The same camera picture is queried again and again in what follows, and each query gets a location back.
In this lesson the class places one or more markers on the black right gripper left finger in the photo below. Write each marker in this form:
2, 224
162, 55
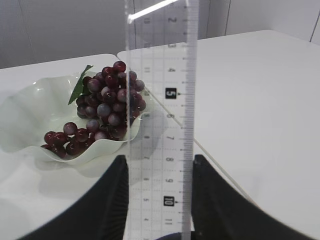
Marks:
100, 214

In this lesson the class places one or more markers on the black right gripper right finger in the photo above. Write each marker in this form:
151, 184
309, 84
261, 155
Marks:
219, 212

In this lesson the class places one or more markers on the purple grape bunch with leaves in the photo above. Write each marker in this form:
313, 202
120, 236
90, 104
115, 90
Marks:
110, 102

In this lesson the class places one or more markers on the pale green wavy plate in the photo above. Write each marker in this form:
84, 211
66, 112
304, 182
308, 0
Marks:
43, 106

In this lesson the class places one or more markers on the clear plastic ruler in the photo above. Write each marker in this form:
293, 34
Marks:
161, 48

